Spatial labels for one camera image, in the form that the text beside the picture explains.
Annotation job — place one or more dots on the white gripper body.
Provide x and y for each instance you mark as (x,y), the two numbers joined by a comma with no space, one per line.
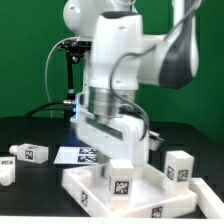
(121,138)

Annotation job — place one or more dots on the white square table top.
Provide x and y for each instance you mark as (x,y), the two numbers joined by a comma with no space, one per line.
(88,186)

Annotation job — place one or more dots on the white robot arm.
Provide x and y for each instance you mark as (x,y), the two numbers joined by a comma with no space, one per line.
(118,57)

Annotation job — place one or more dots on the white marker sheet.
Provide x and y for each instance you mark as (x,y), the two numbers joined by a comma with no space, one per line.
(79,156)

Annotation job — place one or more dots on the white obstacle bar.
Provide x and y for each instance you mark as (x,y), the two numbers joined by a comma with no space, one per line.
(209,203)

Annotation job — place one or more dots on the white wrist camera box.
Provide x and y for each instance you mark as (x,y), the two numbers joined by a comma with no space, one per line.
(154,141)

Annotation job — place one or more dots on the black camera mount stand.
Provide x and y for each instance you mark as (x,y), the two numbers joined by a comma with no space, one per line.
(75,50)

